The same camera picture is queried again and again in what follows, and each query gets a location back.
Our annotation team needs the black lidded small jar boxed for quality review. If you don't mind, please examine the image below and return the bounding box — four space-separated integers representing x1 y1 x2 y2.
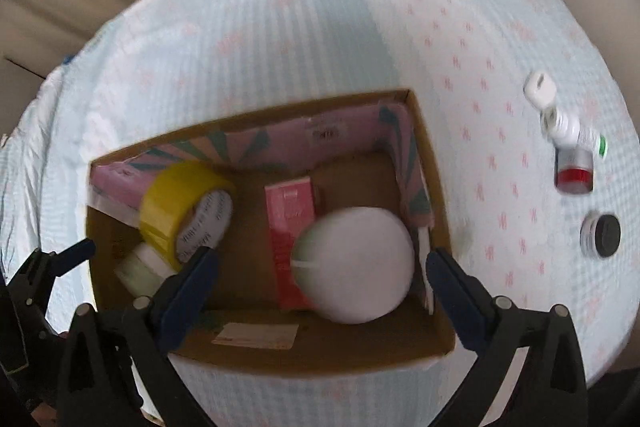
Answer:
580 210 622 259

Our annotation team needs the yellow tape roll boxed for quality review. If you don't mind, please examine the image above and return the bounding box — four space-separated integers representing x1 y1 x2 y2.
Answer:
139 161 236 271

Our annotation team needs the small silver red bottle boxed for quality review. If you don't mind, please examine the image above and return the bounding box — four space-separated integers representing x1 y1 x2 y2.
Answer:
554 147 593 195

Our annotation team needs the green labelled white jar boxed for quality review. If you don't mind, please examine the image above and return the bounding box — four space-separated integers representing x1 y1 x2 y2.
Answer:
290 207 414 324

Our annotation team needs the red rectangular box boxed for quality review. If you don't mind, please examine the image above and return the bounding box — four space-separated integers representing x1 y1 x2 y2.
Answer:
265 176 316 310

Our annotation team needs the white pill bottle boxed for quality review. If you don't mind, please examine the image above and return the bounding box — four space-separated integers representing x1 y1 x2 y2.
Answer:
541 106 608 159

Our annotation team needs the open cardboard box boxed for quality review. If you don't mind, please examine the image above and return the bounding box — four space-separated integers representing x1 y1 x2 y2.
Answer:
87 89 454 377

